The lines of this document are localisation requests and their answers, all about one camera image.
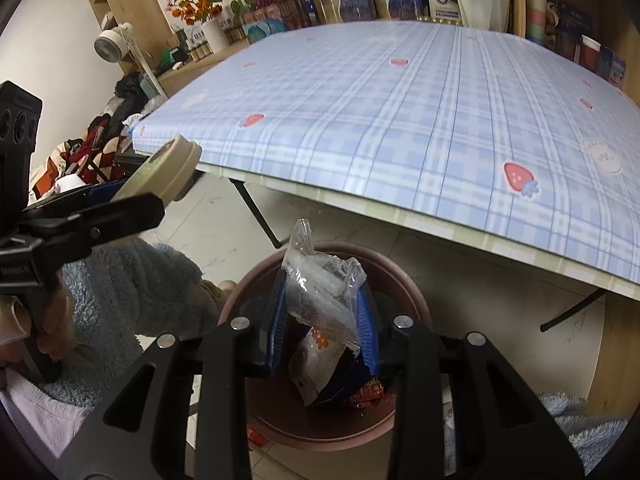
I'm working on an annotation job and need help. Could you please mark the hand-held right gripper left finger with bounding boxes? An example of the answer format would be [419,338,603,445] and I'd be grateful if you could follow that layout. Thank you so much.
[55,270,290,480]

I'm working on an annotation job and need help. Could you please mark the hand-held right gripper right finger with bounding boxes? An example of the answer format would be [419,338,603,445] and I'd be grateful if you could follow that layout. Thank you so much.
[356,282,586,480]

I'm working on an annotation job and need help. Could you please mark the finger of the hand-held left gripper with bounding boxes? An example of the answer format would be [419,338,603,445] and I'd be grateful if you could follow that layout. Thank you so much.
[22,181,128,221]
[20,192,167,263]

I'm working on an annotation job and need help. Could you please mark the cream round lid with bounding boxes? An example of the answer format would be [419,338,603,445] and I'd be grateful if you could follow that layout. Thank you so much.
[116,135,202,206]

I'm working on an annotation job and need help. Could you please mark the clear plastic wrapper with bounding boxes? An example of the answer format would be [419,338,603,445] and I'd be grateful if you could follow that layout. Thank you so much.
[281,217,367,353]

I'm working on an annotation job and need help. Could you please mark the brown round trash bin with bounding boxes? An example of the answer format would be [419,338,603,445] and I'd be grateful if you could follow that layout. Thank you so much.
[217,240,433,453]

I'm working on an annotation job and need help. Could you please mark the person's left hand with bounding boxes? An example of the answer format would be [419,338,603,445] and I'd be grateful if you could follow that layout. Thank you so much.
[32,280,76,363]

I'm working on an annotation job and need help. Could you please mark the red checked cloth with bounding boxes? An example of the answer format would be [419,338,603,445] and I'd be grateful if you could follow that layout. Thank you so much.
[47,115,132,186]

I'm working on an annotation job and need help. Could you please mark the person's left leg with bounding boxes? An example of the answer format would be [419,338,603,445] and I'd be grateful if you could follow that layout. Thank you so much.
[37,240,221,408]

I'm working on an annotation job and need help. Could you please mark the person's leg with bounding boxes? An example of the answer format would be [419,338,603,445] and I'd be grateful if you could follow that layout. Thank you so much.
[37,240,221,408]
[445,392,628,476]

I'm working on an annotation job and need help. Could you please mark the beige slipper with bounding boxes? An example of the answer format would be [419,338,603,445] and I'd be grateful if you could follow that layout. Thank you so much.
[201,280,237,313]

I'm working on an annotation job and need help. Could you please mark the black cloth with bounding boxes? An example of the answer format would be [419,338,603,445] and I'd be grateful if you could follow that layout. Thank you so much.
[114,71,157,111]

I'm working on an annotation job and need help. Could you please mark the black table leg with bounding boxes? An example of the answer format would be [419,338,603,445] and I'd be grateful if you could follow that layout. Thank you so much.
[231,177,283,250]
[540,287,606,333]

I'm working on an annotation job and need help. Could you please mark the white standing fan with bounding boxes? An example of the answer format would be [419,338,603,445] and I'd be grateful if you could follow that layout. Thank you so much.
[94,22,168,101]

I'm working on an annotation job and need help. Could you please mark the row of small jars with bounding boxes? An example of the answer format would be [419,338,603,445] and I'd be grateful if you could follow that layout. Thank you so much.
[175,27,207,61]

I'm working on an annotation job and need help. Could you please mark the white ribbed vase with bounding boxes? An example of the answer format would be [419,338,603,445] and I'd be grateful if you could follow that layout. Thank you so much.
[201,17,230,53]

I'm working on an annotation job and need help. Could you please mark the orange artificial flowers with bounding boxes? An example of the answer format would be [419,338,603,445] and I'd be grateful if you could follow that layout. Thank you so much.
[170,0,223,26]

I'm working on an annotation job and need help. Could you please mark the blue plaid strawberry tablecloth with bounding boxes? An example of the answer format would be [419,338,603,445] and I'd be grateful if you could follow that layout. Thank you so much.
[131,20,640,303]

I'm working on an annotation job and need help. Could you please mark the teal patterned box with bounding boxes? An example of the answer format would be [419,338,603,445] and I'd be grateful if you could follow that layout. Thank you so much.
[241,17,290,45]

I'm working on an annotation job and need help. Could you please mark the person's right leg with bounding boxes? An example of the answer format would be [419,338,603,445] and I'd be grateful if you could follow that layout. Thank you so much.
[445,392,628,476]

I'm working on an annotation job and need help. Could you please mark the wooden cabinet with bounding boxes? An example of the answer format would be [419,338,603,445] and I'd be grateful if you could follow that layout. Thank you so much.
[587,292,640,417]

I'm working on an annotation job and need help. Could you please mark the red paper cup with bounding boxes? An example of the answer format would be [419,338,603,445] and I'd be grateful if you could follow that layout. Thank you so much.
[580,35,602,73]

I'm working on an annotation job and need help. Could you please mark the pastel striped tall vase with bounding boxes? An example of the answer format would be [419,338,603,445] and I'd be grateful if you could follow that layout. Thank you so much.
[525,0,548,46]

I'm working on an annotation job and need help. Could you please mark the dark blue picture box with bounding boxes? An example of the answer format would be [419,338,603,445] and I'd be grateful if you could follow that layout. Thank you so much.
[545,0,593,61]

